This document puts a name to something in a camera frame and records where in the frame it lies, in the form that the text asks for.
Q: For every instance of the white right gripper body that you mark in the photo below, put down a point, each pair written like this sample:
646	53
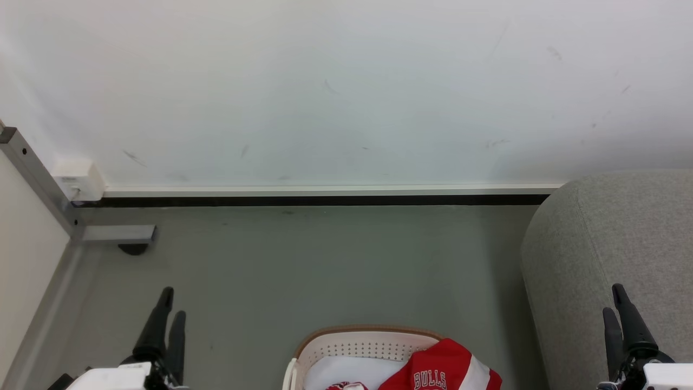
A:
666	376

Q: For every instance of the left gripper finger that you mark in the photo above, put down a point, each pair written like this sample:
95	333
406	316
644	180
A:
176	346
154	330

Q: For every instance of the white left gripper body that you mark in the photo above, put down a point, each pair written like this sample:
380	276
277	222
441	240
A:
119	378

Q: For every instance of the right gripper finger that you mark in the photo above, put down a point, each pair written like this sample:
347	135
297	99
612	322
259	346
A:
613	341
634	330

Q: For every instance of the red garment with white stripe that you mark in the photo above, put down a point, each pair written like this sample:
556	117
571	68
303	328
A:
449	363

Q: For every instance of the red jersey with white trim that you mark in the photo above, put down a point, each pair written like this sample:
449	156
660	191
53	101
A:
346	386

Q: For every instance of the white perforated laundry basket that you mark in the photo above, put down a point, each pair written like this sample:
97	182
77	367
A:
357	344

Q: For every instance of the black round foot pad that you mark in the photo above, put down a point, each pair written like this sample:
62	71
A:
133	248

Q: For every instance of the grey fabric sofa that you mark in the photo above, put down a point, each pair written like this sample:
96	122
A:
595	244

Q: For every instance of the grey metal foot bar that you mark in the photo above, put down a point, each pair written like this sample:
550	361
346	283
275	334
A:
119	233

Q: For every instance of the beige partition panel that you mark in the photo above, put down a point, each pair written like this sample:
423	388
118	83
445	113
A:
21	260

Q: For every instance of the white and black baseboard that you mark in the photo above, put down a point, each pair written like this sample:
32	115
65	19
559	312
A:
325	195

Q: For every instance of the white plastic wall box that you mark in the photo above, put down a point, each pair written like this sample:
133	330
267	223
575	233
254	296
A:
81	179

